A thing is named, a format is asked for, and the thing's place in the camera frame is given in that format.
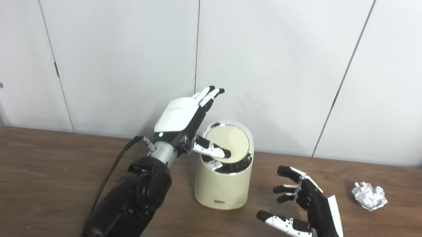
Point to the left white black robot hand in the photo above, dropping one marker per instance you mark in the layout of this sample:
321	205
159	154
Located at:
176	118

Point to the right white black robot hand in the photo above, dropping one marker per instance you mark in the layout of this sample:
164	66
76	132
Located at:
322	225

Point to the white paper ball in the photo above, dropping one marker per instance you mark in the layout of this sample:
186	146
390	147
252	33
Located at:
368	196

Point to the round cream bin lid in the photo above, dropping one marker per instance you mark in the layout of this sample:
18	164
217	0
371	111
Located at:
233	137

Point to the cream-colored cylindrical bin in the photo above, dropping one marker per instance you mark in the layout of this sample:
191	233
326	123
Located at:
220	188

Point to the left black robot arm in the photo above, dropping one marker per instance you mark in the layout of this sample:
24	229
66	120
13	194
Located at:
132	201

